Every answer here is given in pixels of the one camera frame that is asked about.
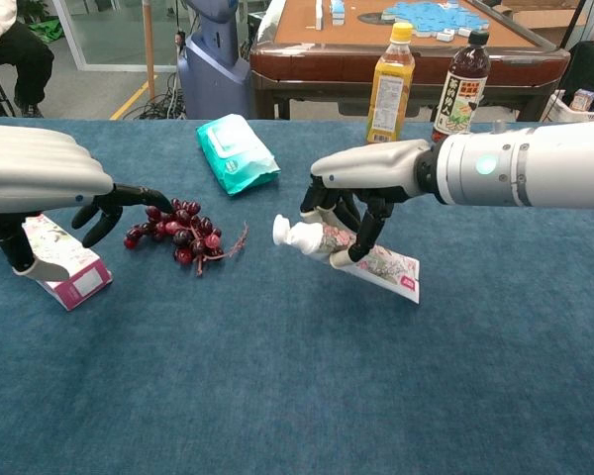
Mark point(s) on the orange juice bottle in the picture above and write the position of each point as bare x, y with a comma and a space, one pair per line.
388, 99

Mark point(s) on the purple grey robot pedestal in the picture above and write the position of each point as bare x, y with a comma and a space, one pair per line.
213, 74

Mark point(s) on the small pale carton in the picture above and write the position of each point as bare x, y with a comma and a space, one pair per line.
581, 100

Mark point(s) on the pink white floral box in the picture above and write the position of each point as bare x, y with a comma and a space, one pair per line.
86, 267

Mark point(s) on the cardboard box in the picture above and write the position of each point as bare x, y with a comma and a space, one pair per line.
539, 20

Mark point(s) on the blue mahjong tile pile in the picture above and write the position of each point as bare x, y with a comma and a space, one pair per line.
425, 15

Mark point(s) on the floral white toothpaste tube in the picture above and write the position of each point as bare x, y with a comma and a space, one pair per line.
391, 277

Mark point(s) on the white plastic basket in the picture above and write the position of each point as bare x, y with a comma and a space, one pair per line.
559, 111

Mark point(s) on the seated person in black trousers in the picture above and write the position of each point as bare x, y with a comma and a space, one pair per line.
25, 54

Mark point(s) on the dark red grape bunch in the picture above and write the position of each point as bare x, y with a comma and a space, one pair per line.
188, 237

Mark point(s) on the wooden pole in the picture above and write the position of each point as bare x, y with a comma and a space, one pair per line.
149, 49

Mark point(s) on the upright white tile row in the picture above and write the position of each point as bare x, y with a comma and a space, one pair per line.
319, 12

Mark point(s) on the blue table cloth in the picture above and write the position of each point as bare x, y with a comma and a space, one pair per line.
297, 371

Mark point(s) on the brown mahjong table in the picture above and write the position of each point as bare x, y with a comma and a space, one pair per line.
326, 59

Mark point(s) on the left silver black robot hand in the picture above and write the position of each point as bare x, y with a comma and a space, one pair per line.
34, 168

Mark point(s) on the teal wet wipes pack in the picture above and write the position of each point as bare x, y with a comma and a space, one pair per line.
235, 158

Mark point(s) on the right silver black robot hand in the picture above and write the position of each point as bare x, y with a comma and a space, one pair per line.
371, 163

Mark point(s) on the blue white tile stack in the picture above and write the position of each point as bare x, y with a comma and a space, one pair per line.
337, 12

